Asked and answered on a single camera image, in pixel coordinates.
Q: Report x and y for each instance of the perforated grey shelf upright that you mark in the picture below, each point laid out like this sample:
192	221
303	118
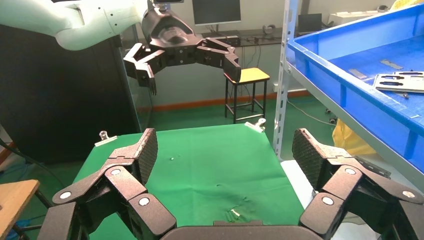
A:
284	82

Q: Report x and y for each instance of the dark office desk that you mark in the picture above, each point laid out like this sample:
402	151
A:
261	40

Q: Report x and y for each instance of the white wall socket box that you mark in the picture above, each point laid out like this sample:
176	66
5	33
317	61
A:
275	87

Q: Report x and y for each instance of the silver binder clip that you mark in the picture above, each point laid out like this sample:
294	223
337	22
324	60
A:
106	140
255	127

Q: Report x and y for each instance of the wooden table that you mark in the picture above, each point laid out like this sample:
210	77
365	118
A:
13	205

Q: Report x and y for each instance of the grey tape strip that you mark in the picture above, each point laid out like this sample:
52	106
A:
391	64
357	73

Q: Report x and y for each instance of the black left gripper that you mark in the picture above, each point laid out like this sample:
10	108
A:
172	36

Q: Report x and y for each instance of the silver I/O shield plate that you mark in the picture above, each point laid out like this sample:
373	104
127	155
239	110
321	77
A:
410	86

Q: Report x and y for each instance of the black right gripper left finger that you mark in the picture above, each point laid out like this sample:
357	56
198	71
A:
109	198

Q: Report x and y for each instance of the black stool yellow seat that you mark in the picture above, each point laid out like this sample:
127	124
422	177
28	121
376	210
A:
248	75

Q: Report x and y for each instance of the green table cloth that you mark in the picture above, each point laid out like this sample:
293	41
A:
205	165

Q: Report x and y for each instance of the black computer monitor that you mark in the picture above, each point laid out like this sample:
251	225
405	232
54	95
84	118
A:
217	11

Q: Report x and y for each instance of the blue plastic tray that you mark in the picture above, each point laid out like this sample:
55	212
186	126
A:
364	96

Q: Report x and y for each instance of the black laptop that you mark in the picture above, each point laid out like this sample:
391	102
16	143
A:
309	23

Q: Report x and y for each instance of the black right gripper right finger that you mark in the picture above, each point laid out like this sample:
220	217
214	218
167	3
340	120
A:
357	198

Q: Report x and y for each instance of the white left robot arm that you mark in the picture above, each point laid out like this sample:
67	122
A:
66	20

